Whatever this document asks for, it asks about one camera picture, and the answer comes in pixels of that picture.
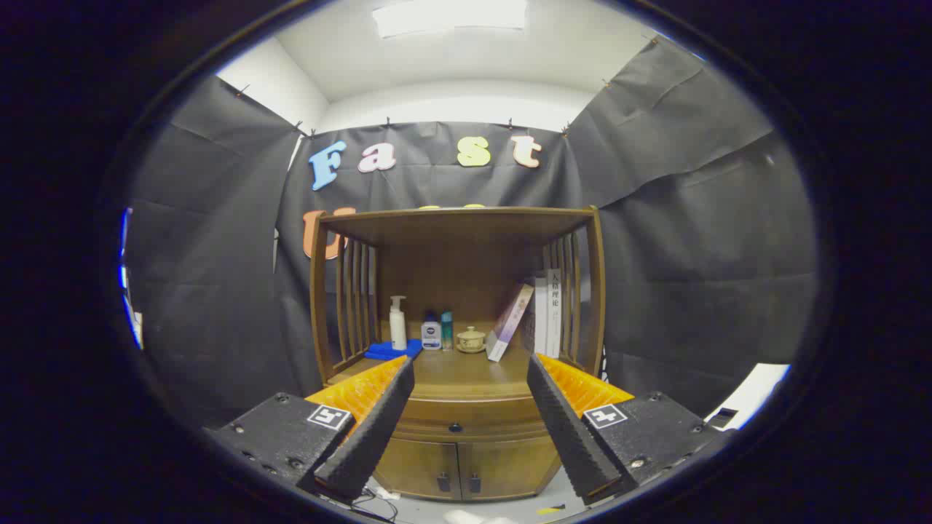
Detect wooden countertop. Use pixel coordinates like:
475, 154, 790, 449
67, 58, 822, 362
328, 342, 583, 401

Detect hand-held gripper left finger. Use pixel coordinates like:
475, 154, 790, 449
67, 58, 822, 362
204, 355, 416, 504

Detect white machine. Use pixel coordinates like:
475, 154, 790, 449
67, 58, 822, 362
703, 362, 792, 432

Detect floor cables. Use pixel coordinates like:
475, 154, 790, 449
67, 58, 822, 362
353, 488, 401, 523

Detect white pump bottle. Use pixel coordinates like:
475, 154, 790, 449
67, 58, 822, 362
389, 295, 408, 352

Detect wooden cabinet door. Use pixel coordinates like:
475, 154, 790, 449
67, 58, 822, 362
457, 437, 561, 501
373, 437, 461, 501

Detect purple and white book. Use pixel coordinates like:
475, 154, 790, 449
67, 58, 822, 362
486, 284, 534, 362

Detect wooden drawer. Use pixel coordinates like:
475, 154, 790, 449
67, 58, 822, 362
393, 397, 558, 442

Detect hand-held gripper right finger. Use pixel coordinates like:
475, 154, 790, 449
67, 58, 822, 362
526, 353, 732, 507

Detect ceiling light panel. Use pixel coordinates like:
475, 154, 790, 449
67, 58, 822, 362
371, 0, 529, 39

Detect blue cloth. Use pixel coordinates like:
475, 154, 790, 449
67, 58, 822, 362
364, 339, 423, 361

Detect wooden cabinet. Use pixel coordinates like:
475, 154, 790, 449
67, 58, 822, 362
309, 206, 607, 503

